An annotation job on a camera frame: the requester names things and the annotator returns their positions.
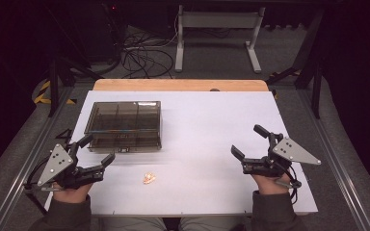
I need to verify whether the small pale orange item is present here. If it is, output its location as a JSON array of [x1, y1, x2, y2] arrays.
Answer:
[[143, 172, 157, 186]]

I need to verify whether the white metal stand frame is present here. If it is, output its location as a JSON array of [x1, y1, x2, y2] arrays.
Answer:
[[174, 4, 267, 74]]

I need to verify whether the black computer case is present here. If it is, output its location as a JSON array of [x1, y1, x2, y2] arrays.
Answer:
[[85, 2, 127, 65]]

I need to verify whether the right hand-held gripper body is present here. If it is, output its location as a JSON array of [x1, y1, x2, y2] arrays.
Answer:
[[242, 132, 323, 178]]

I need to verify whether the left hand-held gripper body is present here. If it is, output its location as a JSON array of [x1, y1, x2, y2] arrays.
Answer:
[[37, 141, 106, 191]]

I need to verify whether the black tripod stand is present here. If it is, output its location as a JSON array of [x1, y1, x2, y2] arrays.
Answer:
[[47, 56, 104, 118]]

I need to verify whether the black metal stand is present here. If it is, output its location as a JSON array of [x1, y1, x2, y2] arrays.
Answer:
[[265, 9, 325, 120]]

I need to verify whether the person's left hand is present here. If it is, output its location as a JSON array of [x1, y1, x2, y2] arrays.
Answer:
[[52, 182, 93, 204]]

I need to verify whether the person's right hand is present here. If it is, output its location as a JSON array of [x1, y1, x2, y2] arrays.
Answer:
[[251, 172, 292, 196]]

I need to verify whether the white board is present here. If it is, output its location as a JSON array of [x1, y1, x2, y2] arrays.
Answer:
[[43, 90, 319, 217]]

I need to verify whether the small black bracket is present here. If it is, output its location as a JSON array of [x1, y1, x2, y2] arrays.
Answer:
[[56, 128, 74, 144]]

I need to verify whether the aluminium floor rail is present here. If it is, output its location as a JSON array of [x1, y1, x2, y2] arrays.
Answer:
[[0, 86, 75, 231], [296, 89, 370, 231]]

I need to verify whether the dark transparent compartment box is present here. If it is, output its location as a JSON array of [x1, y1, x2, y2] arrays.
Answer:
[[83, 100, 164, 154]]

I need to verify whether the wooden table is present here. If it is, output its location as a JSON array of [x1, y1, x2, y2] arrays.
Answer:
[[92, 78, 270, 92]]

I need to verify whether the tangle of floor cables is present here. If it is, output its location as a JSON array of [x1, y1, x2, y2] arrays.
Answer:
[[120, 27, 175, 80]]

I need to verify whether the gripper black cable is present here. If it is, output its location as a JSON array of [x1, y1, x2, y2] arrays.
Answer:
[[23, 156, 51, 191], [281, 165, 304, 205]]

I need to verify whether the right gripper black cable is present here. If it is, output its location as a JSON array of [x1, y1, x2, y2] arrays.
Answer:
[[281, 165, 304, 205]]

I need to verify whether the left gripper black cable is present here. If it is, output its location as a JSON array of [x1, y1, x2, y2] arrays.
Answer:
[[23, 156, 51, 191]]

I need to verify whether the yellow black hazard tape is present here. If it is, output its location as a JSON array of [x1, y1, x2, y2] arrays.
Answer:
[[33, 79, 78, 106]]

